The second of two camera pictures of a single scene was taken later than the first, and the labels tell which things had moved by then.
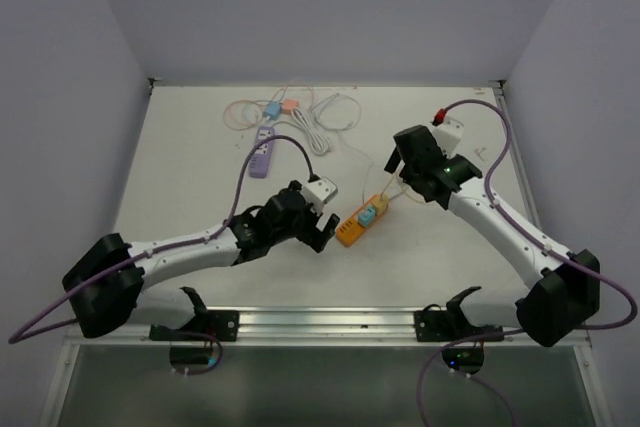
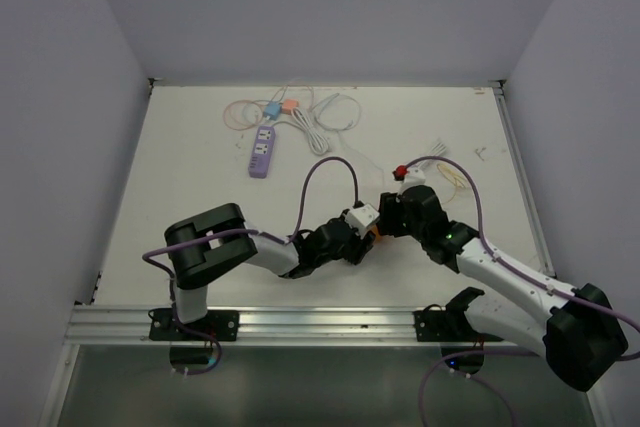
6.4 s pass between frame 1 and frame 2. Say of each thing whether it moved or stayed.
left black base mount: stayed
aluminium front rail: stayed
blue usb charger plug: stayed
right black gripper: moved
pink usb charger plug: stayed
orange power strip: moved
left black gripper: moved
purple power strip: stayed
